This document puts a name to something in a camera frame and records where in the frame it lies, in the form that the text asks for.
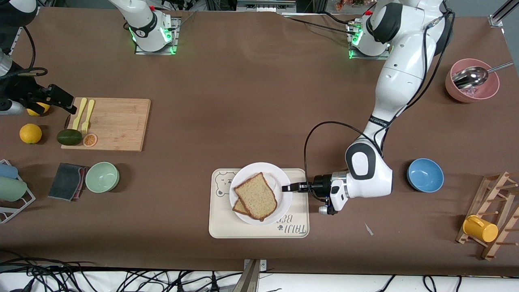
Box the brown bread slice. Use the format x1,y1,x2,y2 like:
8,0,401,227
234,172,278,222
232,199,250,216

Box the white round plate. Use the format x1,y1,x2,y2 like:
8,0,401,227
229,162,293,226

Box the yellow plastic knife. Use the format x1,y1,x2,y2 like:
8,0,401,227
72,98,88,131

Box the yellow plastic fork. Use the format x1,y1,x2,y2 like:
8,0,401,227
81,99,95,135

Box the yellow lemon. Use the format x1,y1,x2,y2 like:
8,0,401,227
26,102,51,117
19,124,43,144

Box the green avocado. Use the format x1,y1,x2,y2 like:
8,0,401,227
56,129,83,146

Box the wooden cutting board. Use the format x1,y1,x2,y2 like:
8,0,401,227
61,97,151,152

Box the grey and pink folded cloth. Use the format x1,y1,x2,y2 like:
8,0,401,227
48,163,89,202

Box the pale green bowl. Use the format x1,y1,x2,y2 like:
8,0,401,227
85,162,120,193

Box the pale blue cup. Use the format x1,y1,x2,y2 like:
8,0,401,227
0,163,19,180

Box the cream bear print tray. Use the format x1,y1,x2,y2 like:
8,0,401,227
208,168,310,239

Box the pale green cup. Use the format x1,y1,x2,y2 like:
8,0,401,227
0,177,28,202

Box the blue bowl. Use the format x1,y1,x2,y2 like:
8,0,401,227
407,158,444,193

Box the wooden mug rack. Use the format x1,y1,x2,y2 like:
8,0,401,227
456,171,519,261

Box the pink bowl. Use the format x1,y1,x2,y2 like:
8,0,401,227
445,59,500,103

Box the yellow mug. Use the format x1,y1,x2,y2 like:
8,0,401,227
463,215,499,243

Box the grey metal box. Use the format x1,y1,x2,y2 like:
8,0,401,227
236,0,297,13

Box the metal ladle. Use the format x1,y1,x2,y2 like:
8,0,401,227
452,62,514,89

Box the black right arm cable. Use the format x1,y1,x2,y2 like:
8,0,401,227
17,25,49,78

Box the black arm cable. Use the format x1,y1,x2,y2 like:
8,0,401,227
17,25,49,78
303,10,455,191

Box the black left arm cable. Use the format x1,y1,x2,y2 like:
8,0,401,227
303,10,455,191

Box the white wire rack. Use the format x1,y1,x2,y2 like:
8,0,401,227
0,159,36,224

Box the grey metal mount bracket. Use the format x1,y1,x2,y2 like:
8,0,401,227
239,259,267,292

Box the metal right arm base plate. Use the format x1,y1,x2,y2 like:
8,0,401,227
135,16,181,56

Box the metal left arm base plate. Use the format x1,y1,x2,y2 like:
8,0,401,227
348,20,392,60

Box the thin black floor cables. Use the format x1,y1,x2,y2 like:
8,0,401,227
375,275,463,292

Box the black base power cable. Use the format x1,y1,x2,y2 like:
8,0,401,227
282,11,357,37

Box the tangled black floor cables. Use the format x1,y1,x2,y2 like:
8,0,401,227
0,251,244,292

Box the aluminium frame profile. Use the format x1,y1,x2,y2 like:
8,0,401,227
489,0,519,28

